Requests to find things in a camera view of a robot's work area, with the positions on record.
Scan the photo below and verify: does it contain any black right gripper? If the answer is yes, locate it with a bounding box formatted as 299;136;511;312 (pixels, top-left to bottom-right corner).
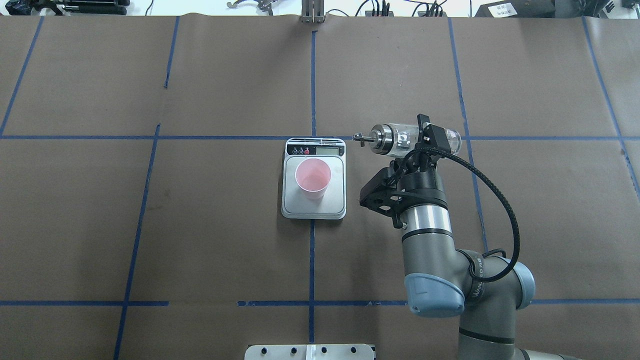
400;114;451;211

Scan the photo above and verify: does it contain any clear glass sauce bottle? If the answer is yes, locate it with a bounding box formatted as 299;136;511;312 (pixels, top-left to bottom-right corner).
352;123;462;158

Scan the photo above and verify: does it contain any pink plastic cup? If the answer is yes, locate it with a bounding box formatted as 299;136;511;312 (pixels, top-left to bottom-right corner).
294;158;332;200

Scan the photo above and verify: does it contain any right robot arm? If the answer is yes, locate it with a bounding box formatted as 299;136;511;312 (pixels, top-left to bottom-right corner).
390;114;569;360

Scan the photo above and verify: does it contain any silver digital kitchen scale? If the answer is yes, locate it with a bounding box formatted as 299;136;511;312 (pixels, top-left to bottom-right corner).
281;137;346;220

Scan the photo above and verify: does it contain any black box with label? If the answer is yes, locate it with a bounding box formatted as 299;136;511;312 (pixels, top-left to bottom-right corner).
473;0;556;18

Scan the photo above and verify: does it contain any brown paper table cover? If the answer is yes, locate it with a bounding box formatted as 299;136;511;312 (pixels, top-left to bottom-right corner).
1;13;639;360

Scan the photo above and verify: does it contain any black folded tripod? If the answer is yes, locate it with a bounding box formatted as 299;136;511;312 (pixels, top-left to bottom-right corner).
27;0;131;16

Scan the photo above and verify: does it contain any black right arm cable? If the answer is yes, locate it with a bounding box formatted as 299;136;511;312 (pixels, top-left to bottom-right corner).
400;148;521;284

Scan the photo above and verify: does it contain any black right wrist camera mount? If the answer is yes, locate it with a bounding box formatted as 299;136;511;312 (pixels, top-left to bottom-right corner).
358;161;403;229

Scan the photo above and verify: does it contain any aluminium frame post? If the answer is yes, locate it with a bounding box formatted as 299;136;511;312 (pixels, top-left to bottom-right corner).
300;0;326;24

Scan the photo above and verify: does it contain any white pedestal column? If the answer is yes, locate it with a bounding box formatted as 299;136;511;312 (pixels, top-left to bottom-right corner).
244;343;377;360

